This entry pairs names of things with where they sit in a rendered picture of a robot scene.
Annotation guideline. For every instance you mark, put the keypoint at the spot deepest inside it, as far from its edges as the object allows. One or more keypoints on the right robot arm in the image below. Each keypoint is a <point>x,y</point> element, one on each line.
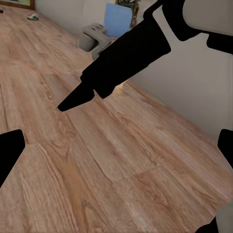
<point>116,62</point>

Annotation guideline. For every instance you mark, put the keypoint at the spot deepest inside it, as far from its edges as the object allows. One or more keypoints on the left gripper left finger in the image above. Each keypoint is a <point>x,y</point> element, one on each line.
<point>12,145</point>

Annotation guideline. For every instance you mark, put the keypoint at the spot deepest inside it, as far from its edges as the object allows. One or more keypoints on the sofa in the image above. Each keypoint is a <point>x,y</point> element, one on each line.
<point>118,20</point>

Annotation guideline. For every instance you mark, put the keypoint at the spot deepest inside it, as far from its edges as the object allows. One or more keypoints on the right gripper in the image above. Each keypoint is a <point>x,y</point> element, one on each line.
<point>116,63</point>

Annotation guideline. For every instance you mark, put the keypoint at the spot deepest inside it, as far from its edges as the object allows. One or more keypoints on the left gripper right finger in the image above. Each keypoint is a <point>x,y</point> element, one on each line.
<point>225,144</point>

